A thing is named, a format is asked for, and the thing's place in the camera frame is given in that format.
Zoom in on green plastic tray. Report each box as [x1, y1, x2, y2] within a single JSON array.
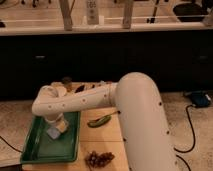
[[20, 112, 80, 164]]

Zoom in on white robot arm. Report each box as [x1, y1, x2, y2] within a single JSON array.
[[32, 72, 179, 171]]

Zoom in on white cup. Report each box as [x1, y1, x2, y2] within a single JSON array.
[[50, 82, 66, 90]]

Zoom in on small brown jar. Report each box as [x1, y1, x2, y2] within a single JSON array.
[[62, 77, 72, 92]]

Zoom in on dark red eggplant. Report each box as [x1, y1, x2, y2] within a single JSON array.
[[75, 85, 85, 93]]

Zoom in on wooden table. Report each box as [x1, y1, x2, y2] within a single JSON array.
[[22, 108, 129, 171]]

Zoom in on bunch of dark grapes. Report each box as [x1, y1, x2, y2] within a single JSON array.
[[85, 151, 115, 168]]

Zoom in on black cabinet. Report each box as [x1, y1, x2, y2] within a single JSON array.
[[0, 30, 213, 100]]

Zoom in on black round chair base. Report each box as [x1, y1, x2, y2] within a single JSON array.
[[173, 3, 207, 22]]

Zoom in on left wooden post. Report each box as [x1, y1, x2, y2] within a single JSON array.
[[59, 0, 73, 31]]

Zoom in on wooden post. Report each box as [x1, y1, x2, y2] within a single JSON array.
[[122, 0, 134, 29], [59, 0, 73, 31]]

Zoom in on black floor cable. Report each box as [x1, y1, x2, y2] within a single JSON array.
[[173, 104, 197, 171]]

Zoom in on right wooden post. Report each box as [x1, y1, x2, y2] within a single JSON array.
[[122, 0, 134, 29]]

